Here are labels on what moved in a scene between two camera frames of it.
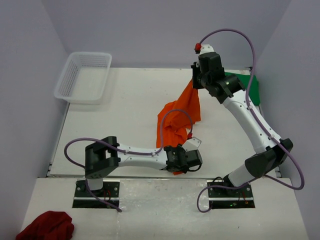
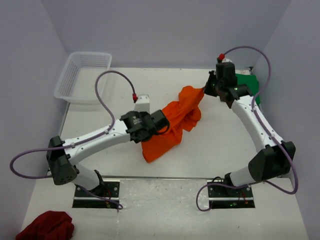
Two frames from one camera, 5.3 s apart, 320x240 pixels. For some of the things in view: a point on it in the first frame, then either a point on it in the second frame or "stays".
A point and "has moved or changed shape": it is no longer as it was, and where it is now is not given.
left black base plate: [84, 199] stays
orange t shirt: [176, 125] has moved or changed shape
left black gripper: [179, 148] → [144, 114]
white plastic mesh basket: [83, 78] stays
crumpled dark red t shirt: [51, 225] stays
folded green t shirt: [253, 87] stays
